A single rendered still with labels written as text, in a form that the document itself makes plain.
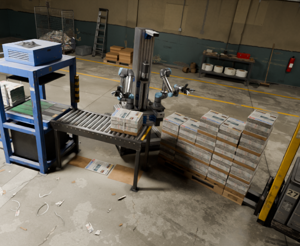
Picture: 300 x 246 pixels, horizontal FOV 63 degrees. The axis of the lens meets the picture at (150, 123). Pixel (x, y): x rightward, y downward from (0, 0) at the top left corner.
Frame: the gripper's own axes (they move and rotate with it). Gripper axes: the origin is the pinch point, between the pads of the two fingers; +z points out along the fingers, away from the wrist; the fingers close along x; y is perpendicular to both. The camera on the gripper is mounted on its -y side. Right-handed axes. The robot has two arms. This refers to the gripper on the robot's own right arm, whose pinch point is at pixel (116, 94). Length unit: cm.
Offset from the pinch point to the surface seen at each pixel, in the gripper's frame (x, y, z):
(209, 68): -247, 54, -604
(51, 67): 90, -16, 5
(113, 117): -4.7, 22.4, 26.1
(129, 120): -26.2, 18.3, 29.5
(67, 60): 82, -19, -33
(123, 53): 80, 89, -623
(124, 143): -27, 46, 42
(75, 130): 42, 55, 27
